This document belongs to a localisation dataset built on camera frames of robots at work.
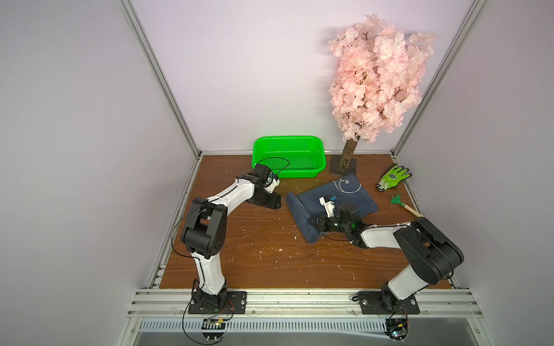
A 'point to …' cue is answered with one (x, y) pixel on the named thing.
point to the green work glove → (392, 177)
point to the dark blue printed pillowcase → (306, 205)
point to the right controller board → (397, 327)
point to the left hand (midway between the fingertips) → (278, 202)
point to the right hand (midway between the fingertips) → (309, 217)
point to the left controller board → (213, 324)
